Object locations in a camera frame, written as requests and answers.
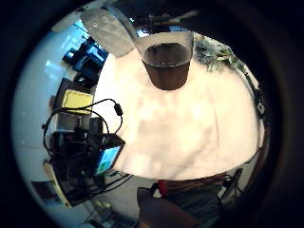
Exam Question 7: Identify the white tablecloth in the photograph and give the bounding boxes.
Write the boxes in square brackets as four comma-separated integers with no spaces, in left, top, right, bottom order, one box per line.
[92,31,266,181]

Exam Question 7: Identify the black stand with cables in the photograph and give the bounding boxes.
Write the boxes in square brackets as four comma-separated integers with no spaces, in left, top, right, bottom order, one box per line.
[217,167,245,205]

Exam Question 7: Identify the translucent grey plastic piece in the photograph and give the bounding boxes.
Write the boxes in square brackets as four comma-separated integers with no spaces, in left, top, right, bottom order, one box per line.
[79,5,141,59]

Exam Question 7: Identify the green flower bunch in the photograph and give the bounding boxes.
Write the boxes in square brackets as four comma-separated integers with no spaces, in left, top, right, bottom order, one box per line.
[193,35,247,74]

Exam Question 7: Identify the black and blue chairs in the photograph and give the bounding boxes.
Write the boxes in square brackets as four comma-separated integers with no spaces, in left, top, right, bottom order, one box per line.
[61,35,110,88]

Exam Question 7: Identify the small monitor with lit screen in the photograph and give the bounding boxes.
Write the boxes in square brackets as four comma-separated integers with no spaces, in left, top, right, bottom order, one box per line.
[92,133,126,177]

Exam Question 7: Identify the black strap with white buckle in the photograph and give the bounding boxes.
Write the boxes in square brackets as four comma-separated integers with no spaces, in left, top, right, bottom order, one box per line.
[242,67,270,125]

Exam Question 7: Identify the yellow pad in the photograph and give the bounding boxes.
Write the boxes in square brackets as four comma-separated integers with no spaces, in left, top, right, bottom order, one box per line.
[61,88,95,116]

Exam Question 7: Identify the the person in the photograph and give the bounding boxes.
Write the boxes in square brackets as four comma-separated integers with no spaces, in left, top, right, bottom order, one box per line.
[136,180,224,228]

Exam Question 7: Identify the black cable with ferrite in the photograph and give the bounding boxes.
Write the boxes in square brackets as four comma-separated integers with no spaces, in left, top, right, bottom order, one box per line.
[42,98,124,151]

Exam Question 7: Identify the red strap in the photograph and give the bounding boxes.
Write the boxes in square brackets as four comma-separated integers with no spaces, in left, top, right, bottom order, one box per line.
[157,180,169,200]

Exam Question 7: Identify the black equipment stack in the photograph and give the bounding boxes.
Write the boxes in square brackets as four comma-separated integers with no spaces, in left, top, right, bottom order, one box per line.
[43,125,107,207]

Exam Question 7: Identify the clear vase with brown water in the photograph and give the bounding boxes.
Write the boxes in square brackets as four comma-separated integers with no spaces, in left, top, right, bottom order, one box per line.
[135,30,195,92]

